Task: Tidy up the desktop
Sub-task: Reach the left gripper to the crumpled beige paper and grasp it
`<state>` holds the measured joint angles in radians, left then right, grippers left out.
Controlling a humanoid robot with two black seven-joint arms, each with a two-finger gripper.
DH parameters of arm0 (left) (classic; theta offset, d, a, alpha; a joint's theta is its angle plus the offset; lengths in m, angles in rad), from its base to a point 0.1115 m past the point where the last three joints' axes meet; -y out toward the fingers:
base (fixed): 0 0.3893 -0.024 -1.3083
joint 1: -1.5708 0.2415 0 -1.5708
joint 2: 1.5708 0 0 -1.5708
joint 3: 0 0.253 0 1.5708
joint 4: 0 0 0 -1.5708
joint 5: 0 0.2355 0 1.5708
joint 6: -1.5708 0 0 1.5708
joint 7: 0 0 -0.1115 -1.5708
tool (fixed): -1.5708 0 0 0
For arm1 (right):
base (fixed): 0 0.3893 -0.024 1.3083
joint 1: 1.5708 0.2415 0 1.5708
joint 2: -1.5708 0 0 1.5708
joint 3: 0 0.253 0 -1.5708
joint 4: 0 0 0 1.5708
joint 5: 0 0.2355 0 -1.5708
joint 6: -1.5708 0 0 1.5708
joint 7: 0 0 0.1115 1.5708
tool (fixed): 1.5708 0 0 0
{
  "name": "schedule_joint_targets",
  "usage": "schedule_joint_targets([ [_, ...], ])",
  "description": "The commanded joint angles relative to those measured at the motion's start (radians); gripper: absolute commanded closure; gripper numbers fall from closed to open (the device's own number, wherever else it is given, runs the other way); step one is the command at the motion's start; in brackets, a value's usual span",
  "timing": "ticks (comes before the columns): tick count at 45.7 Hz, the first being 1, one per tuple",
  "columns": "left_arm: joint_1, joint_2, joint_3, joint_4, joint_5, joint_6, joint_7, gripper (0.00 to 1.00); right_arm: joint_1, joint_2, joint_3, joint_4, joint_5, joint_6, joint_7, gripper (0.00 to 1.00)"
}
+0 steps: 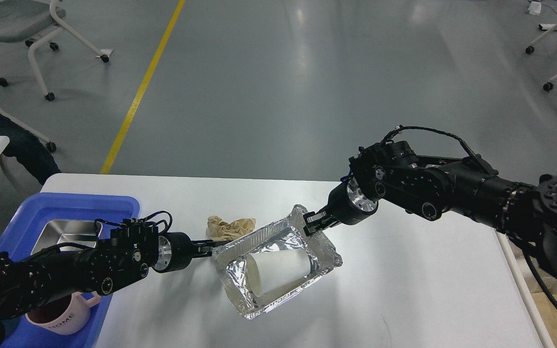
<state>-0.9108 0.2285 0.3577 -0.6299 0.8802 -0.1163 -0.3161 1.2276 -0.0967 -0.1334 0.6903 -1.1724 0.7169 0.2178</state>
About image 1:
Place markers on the person in dark trousers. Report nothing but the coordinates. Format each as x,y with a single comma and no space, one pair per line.
28,151

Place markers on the grey office chair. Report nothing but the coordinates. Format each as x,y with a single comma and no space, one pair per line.
38,23

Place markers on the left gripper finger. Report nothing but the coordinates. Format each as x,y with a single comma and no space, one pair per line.
204,248

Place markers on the stainless steel rectangular dish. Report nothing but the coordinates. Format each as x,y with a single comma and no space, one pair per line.
59,231

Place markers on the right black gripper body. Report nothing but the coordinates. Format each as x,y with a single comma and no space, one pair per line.
348,205

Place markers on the pink HOME mug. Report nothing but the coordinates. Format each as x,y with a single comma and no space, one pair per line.
64,316

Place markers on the blue plastic tray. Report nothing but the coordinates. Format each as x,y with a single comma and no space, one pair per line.
18,240

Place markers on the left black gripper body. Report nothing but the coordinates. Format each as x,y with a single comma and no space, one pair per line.
175,252

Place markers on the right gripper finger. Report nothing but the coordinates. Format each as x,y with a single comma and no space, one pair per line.
316,219
312,231

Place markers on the aluminium foil tray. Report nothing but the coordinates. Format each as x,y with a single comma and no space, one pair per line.
283,234

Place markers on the beige plastic bin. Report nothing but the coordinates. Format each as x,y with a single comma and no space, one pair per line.
518,268

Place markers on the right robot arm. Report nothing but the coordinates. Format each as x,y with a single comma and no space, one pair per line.
429,186

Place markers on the white paper cup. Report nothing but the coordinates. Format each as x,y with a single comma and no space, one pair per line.
268,271

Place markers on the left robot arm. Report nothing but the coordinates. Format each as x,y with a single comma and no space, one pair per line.
134,246

